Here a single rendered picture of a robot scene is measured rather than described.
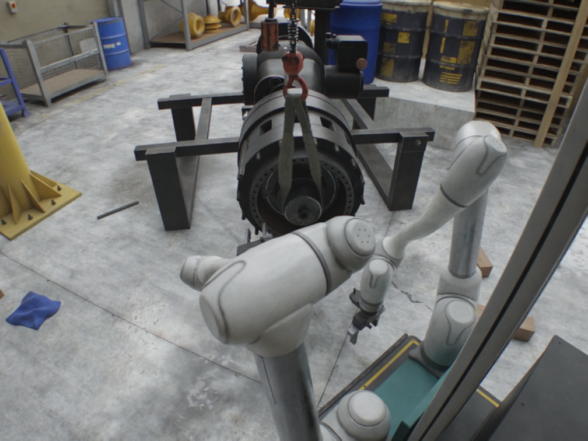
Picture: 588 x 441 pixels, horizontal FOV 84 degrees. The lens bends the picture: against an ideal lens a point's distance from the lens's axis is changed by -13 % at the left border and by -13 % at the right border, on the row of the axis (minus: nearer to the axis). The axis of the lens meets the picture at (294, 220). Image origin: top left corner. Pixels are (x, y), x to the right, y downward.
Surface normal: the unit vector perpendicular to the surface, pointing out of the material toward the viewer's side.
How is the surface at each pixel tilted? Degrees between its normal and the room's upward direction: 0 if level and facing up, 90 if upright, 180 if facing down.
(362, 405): 6
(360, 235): 40
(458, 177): 77
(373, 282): 81
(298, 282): 51
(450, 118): 90
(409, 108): 90
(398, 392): 0
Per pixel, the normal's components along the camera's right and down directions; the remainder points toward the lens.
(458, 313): -0.04, -0.73
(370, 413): 0.08, -0.83
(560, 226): -0.76, 0.40
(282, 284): 0.38, -0.22
